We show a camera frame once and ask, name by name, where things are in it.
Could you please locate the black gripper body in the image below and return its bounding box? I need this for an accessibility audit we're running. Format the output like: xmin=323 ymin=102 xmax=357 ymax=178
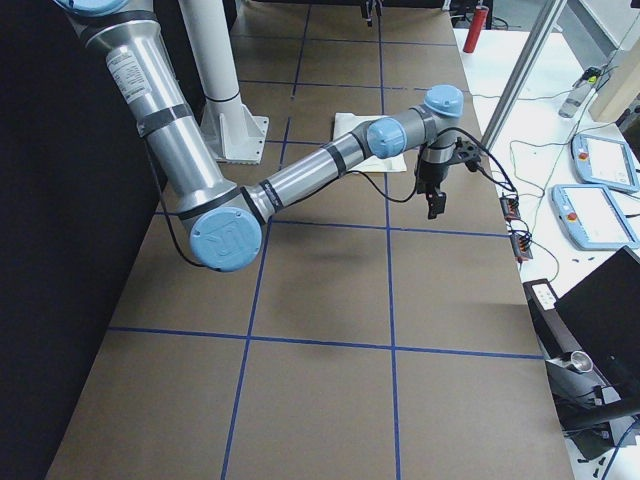
xmin=415 ymin=158 xmax=449 ymax=199

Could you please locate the cream long-sleeve cat shirt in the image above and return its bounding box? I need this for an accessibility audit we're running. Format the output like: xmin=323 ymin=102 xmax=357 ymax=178
xmin=332 ymin=112 xmax=407 ymax=173

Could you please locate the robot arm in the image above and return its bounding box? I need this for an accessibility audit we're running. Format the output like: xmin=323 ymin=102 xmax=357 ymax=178
xmin=61 ymin=1 xmax=464 ymax=272

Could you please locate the grey power strip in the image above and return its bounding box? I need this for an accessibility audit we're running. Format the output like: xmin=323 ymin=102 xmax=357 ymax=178
xmin=499 ymin=195 xmax=522 ymax=222
xmin=509 ymin=230 xmax=533 ymax=263

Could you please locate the red cylinder object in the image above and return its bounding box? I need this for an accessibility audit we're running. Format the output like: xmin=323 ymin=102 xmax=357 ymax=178
xmin=462 ymin=5 xmax=490 ymax=54

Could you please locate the brown table mat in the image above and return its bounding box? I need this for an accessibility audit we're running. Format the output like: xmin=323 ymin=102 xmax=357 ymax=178
xmin=47 ymin=4 xmax=576 ymax=480

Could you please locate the teach pendant with red button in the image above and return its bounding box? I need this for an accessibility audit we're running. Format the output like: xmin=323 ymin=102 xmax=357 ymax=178
xmin=571 ymin=134 xmax=639 ymax=194

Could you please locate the black laptop computer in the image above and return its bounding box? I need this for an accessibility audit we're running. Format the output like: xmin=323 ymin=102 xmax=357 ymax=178
xmin=523 ymin=246 xmax=639 ymax=398

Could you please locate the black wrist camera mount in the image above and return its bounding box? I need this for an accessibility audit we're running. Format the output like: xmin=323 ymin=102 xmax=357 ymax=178
xmin=448 ymin=138 xmax=482 ymax=173

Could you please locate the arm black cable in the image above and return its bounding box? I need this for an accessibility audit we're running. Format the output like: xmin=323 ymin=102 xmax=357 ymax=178
xmin=439 ymin=127 xmax=519 ymax=201

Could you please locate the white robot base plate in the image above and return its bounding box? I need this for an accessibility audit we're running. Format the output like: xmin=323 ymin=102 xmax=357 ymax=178
xmin=179 ymin=0 xmax=269 ymax=165

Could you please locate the aluminium frame post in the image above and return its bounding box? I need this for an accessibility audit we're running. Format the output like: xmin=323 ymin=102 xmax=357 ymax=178
xmin=482 ymin=0 xmax=567 ymax=150

